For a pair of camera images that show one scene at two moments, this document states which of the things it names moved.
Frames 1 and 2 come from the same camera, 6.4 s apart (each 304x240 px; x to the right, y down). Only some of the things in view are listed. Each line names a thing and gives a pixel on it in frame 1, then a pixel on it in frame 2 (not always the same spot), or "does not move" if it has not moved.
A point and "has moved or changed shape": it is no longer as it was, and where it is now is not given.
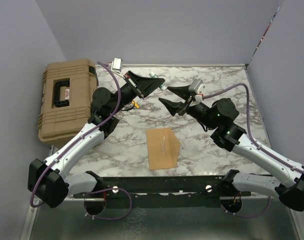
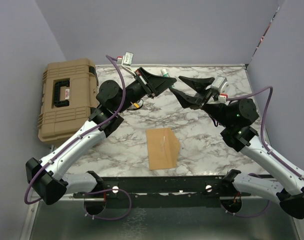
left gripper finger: x=139 y=80 → x=150 y=76
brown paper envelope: x=164 y=148 does not move
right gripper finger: x=174 y=107 → x=186 y=101
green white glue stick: x=163 y=87 has moved or changed shape
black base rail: x=164 y=192 does not move
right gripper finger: x=183 y=91 → x=199 y=84
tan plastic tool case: x=69 y=87 does not move
